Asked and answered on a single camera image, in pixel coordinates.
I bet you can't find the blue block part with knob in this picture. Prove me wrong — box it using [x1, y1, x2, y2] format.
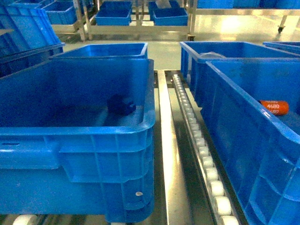
[107, 94, 136, 116]

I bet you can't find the stacked blue crate left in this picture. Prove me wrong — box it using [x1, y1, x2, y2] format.
[0, 6, 65, 77]

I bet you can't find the blue plastic bin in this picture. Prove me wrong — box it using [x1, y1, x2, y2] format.
[200, 58, 300, 225]
[50, 42, 148, 60]
[180, 42, 300, 112]
[0, 58, 156, 223]

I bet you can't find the left far blue plastic bin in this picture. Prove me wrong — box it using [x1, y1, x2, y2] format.
[50, 42, 148, 60]

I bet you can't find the left near blue plastic bin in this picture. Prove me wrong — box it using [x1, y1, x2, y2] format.
[0, 58, 156, 223]

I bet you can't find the right near blue plastic bin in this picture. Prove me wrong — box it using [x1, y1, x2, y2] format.
[200, 58, 300, 225]

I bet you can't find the steel rail divider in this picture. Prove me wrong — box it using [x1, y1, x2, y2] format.
[157, 70, 190, 225]

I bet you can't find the orange cylindrical cap 4680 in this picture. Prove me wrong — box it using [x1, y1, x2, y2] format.
[258, 100, 289, 116]

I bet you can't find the white roller conveyor track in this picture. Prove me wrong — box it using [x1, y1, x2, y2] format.
[172, 74, 240, 225]

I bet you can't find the right far blue plastic bin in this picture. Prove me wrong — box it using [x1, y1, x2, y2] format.
[180, 42, 300, 112]

